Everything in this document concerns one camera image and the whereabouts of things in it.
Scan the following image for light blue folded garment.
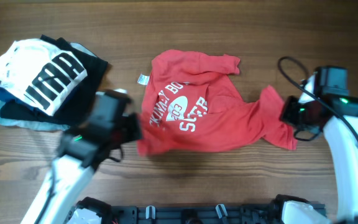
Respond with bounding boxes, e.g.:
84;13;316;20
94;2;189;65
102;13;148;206
0;42;98;133

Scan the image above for white folded shirt black letters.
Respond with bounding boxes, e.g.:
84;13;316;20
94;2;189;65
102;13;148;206
0;39;88;116

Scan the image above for right black cable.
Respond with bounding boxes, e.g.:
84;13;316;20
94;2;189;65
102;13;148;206
277;56;358;218

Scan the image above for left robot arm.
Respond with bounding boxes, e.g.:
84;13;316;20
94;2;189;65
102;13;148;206
22;90;141;223

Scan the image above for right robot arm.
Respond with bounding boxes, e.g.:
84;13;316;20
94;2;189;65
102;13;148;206
280;66;358;223

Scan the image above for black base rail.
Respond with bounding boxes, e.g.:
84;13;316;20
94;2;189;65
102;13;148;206
70;197;328;224

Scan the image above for red printed t-shirt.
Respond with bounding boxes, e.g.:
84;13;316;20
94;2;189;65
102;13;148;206
137;50;297;156

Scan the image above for black cable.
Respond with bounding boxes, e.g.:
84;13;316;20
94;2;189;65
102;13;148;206
34;167;58;224
277;56;358;218

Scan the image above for black folded garment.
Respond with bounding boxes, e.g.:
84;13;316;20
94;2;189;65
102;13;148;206
0;35;108;126

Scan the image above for dark blue folded garment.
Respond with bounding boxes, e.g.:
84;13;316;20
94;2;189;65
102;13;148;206
0;84;80;110

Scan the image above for left black cable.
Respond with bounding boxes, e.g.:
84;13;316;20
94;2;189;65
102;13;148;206
34;167;58;224

